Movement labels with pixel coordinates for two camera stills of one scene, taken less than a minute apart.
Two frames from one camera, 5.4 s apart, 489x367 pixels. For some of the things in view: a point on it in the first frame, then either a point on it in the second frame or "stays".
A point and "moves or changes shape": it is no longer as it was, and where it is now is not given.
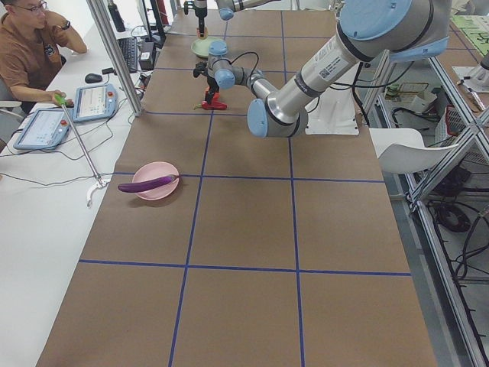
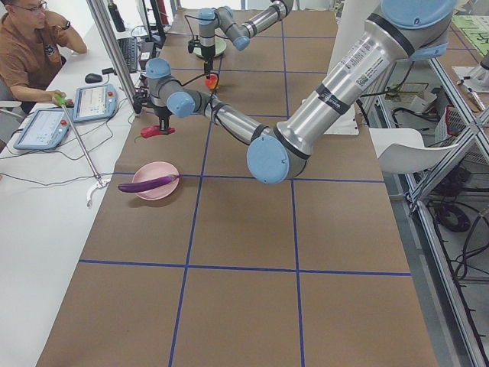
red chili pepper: [213, 105] moves or changes shape
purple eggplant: [130, 186] stays
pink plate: [153, 170] stays
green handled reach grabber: [101, 182] stays
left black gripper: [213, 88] to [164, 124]
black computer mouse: [91, 78] stays
